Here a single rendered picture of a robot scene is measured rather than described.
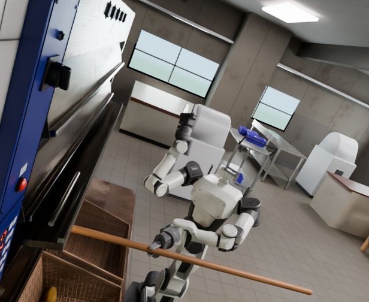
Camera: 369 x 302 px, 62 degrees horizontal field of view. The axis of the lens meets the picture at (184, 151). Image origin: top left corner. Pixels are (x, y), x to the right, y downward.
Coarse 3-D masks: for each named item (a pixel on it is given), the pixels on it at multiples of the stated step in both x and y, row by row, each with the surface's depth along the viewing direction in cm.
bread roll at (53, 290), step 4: (52, 288) 160; (48, 292) 158; (52, 292) 158; (56, 292) 162; (44, 296) 157; (48, 296) 156; (52, 296) 157; (44, 300) 156; (48, 300) 155; (52, 300) 157
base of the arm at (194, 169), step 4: (188, 164) 186; (192, 164) 187; (196, 164) 188; (188, 168) 184; (192, 168) 185; (196, 168) 186; (200, 168) 187; (188, 172) 183; (192, 172) 184; (196, 172) 185; (200, 172) 186; (188, 176) 184; (192, 176) 182; (196, 176) 184; (200, 176) 185; (188, 180) 185; (192, 180) 186; (184, 184) 189; (188, 184) 189
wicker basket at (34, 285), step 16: (48, 256) 156; (48, 272) 160; (64, 272) 160; (80, 272) 161; (32, 288) 145; (48, 288) 163; (64, 288) 164; (80, 288) 166; (96, 288) 167; (112, 288) 168
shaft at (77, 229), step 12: (72, 228) 125; (84, 228) 127; (108, 240) 129; (120, 240) 130; (156, 252) 134; (168, 252) 135; (204, 264) 139; (216, 264) 142; (240, 276) 144; (252, 276) 146; (288, 288) 151; (300, 288) 152
